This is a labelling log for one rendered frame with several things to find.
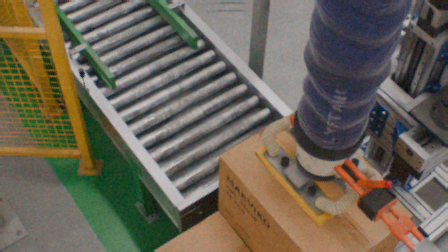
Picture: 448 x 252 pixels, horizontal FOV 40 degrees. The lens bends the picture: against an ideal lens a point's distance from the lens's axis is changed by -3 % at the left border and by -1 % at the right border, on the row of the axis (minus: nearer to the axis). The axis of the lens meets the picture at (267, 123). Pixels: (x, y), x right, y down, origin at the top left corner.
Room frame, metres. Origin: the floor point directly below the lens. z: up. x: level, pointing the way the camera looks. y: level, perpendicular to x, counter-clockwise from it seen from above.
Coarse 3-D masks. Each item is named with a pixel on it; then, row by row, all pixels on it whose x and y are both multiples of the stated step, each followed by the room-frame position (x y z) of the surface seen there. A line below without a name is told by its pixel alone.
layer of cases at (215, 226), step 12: (216, 216) 1.23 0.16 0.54; (192, 228) 1.16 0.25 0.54; (204, 228) 1.17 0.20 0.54; (216, 228) 1.17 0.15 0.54; (228, 228) 1.18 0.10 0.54; (180, 240) 1.10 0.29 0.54; (192, 240) 1.11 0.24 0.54; (204, 240) 1.11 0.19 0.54; (216, 240) 1.12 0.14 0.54; (228, 240) 1.13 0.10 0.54; (240, 240) 1.13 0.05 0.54
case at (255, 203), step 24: (240, 144) 1.32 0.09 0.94; (264, 144) 1.33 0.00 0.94; (288, 144) 1.34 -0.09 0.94; (240, 168) 1.21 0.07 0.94; (264, 168) 1.23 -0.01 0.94; (240, 192) 1.16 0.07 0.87; (264, 192) 1.13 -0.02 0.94; (336, 192) 1.16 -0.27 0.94; (240, 216) 1.16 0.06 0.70; (264, 216) 1.06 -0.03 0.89; (288, 216) 1.04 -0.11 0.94; (336, 216) 1.07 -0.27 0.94; (360, 216) 1.08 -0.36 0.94; (408, 216) 1.10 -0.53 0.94; (264, 240) 1.05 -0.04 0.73; (288, 240) 0.97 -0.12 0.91; (312, 240) 0.96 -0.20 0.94; (336, 240) 0.97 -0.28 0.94; (360, 240) 0.98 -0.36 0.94; (384, 240) 1.01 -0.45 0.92
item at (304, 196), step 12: (264, 156) 1.19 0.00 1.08; (276, 156) 1.19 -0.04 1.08; (288, 156) 1.20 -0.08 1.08; (276, 168) 1.14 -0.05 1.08; (288, 180) 1.10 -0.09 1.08; (288, 192) 1.07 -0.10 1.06; (300, 192) 1.06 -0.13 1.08; (312, 192) 1.05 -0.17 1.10; (324, 192) 1.08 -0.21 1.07; (300, 204) 1.03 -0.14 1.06; (312, 204) 1.02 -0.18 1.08; (312, 216) 0.98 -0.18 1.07; (324, 216) 0.99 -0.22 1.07
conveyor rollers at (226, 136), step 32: (32, 0) 2.39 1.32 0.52; (64, 0) 2.42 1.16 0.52; (64, 32) 2.15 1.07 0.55; (96, 32) 2.18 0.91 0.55; (128, 32) 2.20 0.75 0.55; (160, 32) 2.23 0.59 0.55; (128, 64) 1.99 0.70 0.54; (160, 64) 2.02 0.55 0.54; (192, 64) 2.04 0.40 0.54; (224, 64) 2.06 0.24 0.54; (128, 96) 1.79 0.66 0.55; (160, 96) 1.82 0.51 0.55; (192, 96) 1.84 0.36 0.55; (224, 96) 1.86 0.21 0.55; (160, 128) 1.63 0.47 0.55; (192, 160) 1.49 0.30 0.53; (192, 192) 1.32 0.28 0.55
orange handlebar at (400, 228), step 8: (336, 168) 1.10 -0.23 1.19; (352, 168) 1.10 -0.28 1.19; (344, 176) 1.07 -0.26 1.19; (360, 176) 1.08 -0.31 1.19; (352, 184) 1.04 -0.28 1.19; (360, 192) 1.02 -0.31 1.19; (392, 208) 0.97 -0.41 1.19; (384, 216) 0.94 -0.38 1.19; (400, 216) 0.95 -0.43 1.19; (392, 224) 0.92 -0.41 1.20; (400, 224) 0.92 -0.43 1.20; (408, 224) 0.92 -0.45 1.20; (392, 232) 0.90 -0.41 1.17; (400, 232) 0.89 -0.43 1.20; (408, 232) 0.91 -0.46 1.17; (416, 232) 0.90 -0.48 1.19; (408, 240) 0.87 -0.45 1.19
